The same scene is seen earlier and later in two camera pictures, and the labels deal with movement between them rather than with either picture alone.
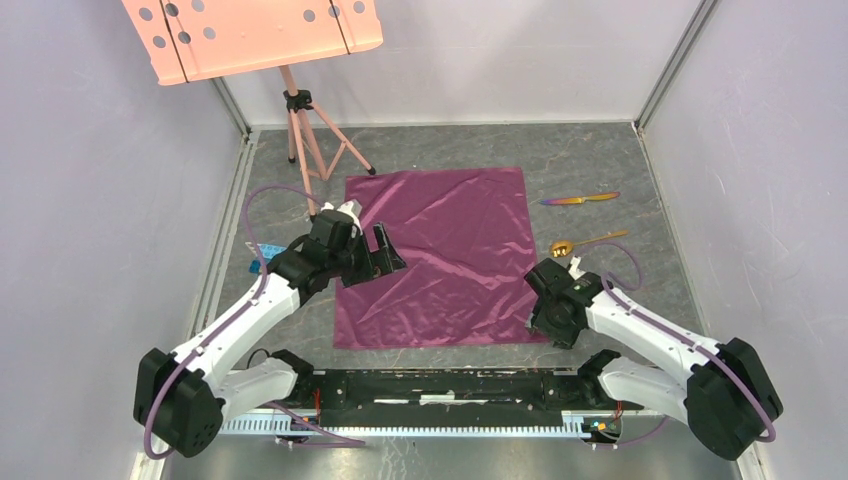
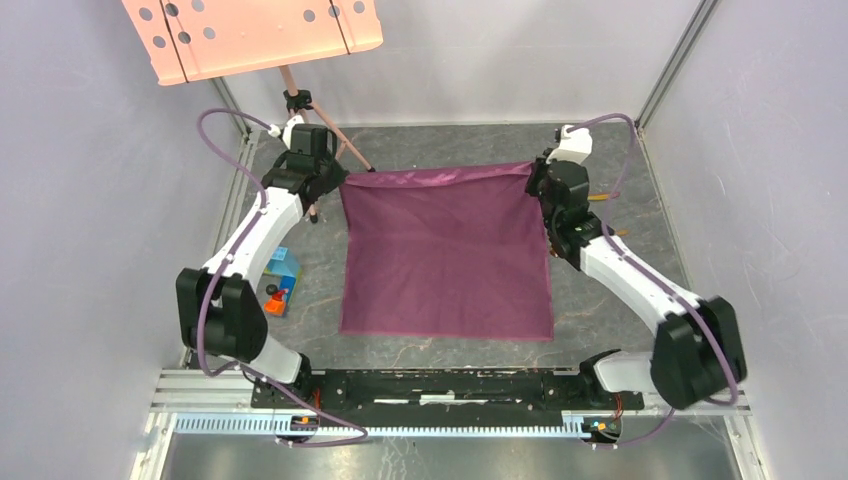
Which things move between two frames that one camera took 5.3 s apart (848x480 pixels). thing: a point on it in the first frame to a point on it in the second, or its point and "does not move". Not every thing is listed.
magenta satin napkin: [466, 239] does not move
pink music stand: [184, 41] does not move
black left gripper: [382, 261] to [339, 174]
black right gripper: [563, 337] to [540, 168]
